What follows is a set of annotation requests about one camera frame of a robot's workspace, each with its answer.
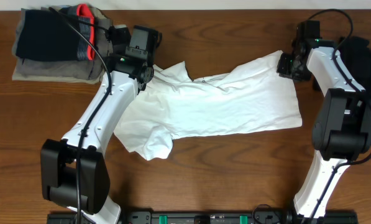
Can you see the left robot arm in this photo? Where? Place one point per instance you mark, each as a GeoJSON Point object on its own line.
{"type": "Point", "coordinates": [73, 170]}

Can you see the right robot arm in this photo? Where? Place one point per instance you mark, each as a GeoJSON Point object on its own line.
{"type": "Point", "coordinates": [342, 129]}

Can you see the folded grey garment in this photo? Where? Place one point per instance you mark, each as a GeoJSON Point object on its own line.
{"type": "Point", "coordinates": [101, 46]}

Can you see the crumpled black garment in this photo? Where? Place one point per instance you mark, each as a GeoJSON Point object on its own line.
{"type": "Point", "coordinates": [365, 62]}

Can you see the folded black garment red band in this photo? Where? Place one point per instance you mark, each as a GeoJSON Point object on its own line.
{"type": "Point", "coordinates": [48, 37]}

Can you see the white t-shirt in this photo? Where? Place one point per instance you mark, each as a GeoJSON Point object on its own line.
{"type": "Point", "coordinates": [251, 98]}

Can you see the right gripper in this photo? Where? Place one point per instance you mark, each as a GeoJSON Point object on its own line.
{"type": "Point", "coordinates": [282, 71]}

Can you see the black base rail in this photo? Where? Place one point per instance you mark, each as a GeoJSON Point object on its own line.
{"type": "Point", "coordinates": [260, 215]}

